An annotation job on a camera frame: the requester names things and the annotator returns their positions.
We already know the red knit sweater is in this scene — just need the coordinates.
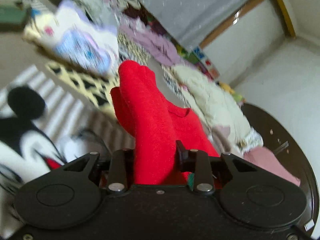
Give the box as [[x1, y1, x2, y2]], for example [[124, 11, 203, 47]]
[[111, 60, 219, 185]]

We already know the cream fluffy blanket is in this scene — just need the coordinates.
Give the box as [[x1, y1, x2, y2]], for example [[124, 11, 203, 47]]
[[170, 65, 264, 155]]

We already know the pink blanket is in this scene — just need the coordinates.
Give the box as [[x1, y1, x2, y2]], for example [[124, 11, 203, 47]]
[[244, 146, 300, 186]]

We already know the yellow green plush toy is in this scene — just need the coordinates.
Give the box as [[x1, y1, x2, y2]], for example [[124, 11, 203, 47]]
[[218, 82, 245, 103]]

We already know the patterned cartoon bed blanket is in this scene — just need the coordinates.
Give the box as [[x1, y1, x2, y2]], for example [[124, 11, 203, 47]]
[[0, 29, 208, 239]]

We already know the dark wooden headboard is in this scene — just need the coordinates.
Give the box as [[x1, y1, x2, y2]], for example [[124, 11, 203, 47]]
[[241, 103, 319, 236]]

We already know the colourful cardboard box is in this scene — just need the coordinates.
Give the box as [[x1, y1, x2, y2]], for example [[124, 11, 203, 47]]
[[193, 46, 220, 80]]

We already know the purple crumpled bedsheet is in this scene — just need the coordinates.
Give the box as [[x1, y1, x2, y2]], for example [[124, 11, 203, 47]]
[[120, 18, 182, 67]]

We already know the grey speckled curtain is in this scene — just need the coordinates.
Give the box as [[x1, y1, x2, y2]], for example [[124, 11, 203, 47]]
[[139, 0, 248, 51]]

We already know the white folded graphic shirt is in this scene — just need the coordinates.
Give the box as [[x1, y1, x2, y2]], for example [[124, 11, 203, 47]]
[[23, 0, 119, 77]]

